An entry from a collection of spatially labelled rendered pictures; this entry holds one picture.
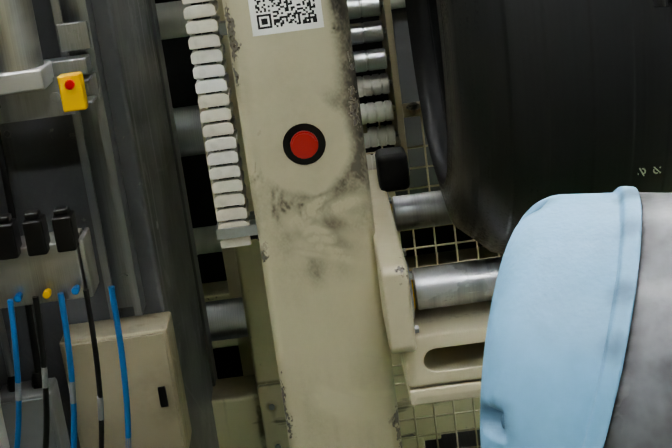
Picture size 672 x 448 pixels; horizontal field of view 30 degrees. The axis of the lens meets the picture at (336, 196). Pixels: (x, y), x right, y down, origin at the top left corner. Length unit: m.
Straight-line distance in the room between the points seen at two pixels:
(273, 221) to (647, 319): 1.01
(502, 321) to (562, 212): 0.04
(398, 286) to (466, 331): 0.09
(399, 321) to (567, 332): 0.91
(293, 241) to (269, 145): 0.11
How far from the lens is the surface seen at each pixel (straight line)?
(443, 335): 1.32
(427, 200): 1.59
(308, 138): 1.34
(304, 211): 1.37
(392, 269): 1.28
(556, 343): 0.39
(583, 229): 0.41
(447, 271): 1.33
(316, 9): 1.32
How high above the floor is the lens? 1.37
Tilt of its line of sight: 16 degrees down
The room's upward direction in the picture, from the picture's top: 8 degrees counter-clockwise
